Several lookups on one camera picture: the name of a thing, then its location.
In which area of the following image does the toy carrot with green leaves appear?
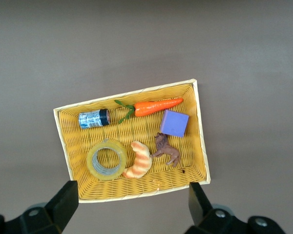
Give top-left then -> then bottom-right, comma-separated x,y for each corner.
114,97 -> 184,125

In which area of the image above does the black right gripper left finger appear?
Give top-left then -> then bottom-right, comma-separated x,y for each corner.
0,180 -> 79,234

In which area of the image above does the small black-capped blue-label bottle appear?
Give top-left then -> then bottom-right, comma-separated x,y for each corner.
78,109 -> 111,130

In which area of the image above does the brown toy lion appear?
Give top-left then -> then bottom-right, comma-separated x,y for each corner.
150,132 -> 182,168

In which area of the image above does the toy croissant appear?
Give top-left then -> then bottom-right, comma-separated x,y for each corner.
122,140 -> 152,179

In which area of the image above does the yellow woven basket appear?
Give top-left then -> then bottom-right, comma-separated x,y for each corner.
53,78 -> 212,204

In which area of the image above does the purple foam block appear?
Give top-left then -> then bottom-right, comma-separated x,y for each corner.
160,109 -> 189,138

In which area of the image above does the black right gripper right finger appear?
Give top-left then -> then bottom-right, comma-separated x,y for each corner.
185,181 -> 287,234

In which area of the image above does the clear packing tape roll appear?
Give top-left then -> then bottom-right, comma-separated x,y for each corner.
86,138 -> 128,181

